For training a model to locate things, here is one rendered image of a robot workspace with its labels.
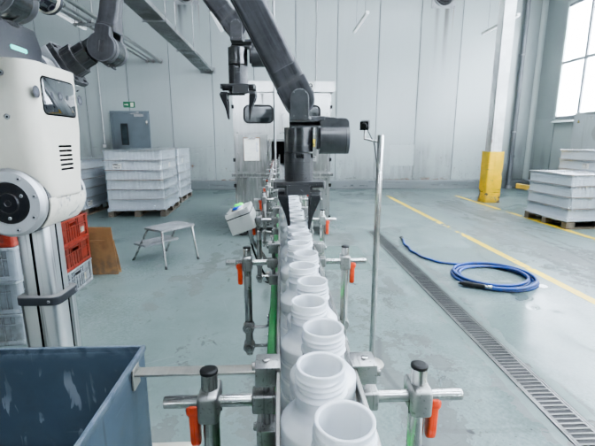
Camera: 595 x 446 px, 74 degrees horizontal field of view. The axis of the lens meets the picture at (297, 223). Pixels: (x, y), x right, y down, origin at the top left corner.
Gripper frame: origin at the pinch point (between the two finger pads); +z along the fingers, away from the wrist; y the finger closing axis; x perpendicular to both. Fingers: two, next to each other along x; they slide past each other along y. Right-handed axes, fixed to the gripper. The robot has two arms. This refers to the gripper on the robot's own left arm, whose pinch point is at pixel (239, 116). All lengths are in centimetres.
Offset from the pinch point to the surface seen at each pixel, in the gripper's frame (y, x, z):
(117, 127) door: 425, -968, -29
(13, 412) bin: 38, 56, 58
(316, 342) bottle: -16, 94, 24
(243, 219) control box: -0.9, 3.4, 31.0
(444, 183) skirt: -473, -976, 121
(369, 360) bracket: -21, 90, 28
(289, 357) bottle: -14, 89, 28
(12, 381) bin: 38, 56, 52
